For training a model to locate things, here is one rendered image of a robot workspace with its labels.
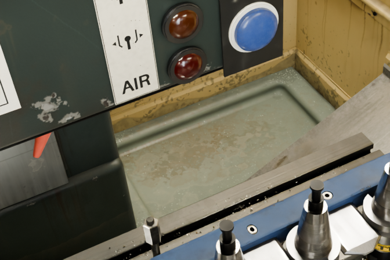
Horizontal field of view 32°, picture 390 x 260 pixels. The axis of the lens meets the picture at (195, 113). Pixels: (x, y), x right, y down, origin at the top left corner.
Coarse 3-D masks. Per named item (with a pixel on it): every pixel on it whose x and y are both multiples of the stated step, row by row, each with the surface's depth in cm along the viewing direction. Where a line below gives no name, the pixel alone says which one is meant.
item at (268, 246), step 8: (272, 240) 81; (256, 248) 80; (264, 248) 80; (272, 248) 80; (280, 248) 80; (248, 256) 80; (256, 256) 79; (264, 256) 79; (272, 256) 79; (280, 256) 79
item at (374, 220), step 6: (366, 198) 83; (372, 198) 83; (366, 204) 83; (366, 210) 82; (366, 216) 82; (372, 216) 81; (372, 222) 81; (378, 222) 81; (384, 222) 81; (378, 228) 81; (384, 228) 80; (384, 234) 81
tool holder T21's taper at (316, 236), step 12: (324, 204) 75; (312, 216) 74; (324, 216) 74; (300, 228) 76; (312, 228) 75; (324, 228) 75; (300, 240) 77; (312, 240) 76; (324, 240) 76; (300, 252) 78; (312, 252) 77; (324, 252) 77
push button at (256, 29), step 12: (252, 12) 42; (264, 12) 42; (240, 24) 42; (252, 24) 42; (264, 24) 42; (276, 24) 43; (240, 36) 42; (252, 36) 42; (264, 36) 43; (252, 48) 43
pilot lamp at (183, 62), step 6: (192, 54) 42; (180, 60) 42; (186, 60) 42; (192, 60) 42; (198, 60) 42; (180, 66) 42; (186, 66) 42; (192, 66) 42; (198, 66) 42; (174, 72) 42; (180, 72) 42; (186, 72) 42; (192, 72) 42; (198, 72) 43; (180, 78) 42; (186, 78) 42
